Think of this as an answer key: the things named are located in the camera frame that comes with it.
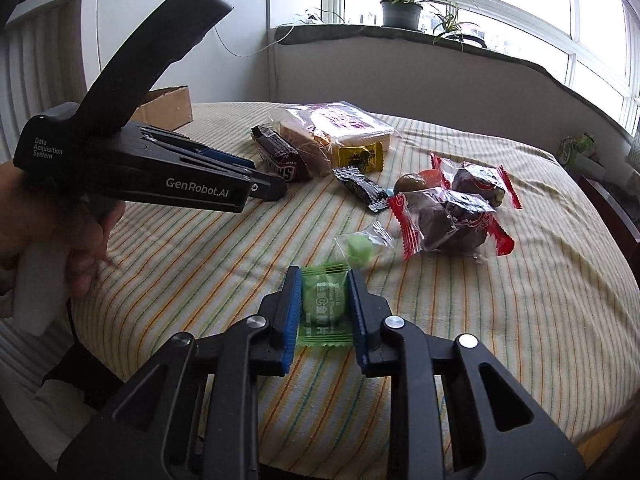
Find clear packet with green candy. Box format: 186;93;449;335
334;220;396;268

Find black snack bar packet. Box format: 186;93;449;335
332;165;390;213

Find white ribbed panel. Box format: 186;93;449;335
0;2;88;161

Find cardboard box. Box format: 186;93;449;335
127;85;195;133

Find dark wooden cabinet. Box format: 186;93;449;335
575;170;640;261

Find green yellow plush toy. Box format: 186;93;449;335
559;132;598;166

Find snack packets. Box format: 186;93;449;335
250;125;311;183

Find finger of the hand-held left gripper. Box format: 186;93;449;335
247;171;289;203
150;129;257;173

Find yellow snack packet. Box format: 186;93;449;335
332;141;385;173

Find large red-edged dark snack pack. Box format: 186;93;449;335
387;187;516;261

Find white cabinet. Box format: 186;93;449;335
80;0;275;111

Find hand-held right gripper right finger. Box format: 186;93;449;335
347;269;586;480

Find brown round candy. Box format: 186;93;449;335
394;172;426;195

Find small red-edged dark snack pack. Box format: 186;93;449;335
430;152;523;211

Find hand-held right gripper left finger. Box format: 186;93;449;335
57;266;306;480

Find low potted plant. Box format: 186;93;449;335
427;2;488;51

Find bagged bread with pink label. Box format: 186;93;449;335
267;101;401;178

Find white framed window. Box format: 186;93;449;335
305;0;640;133

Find black cable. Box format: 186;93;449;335
65;297;78;348

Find striped bedsheet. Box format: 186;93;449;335
75;100;640;480

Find person's left hand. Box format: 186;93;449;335
0;160;126;311

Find white cable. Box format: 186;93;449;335
207;0;296;58

